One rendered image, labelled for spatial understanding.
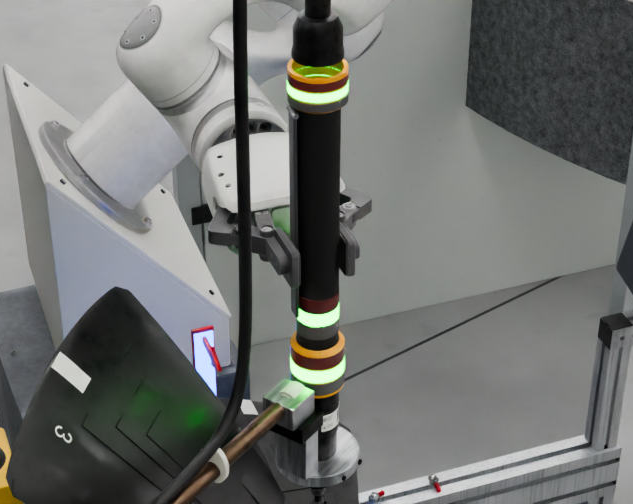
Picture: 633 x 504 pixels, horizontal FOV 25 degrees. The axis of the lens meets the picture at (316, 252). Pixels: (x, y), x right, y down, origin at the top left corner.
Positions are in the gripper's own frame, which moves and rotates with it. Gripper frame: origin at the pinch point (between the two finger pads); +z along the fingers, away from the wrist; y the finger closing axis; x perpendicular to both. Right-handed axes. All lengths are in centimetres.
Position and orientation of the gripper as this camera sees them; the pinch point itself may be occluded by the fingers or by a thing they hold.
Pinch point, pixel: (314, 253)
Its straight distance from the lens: 110.7
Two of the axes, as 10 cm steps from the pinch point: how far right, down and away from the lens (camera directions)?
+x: 0.0, -8.3, -5.5
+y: -9.4, 2.0, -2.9
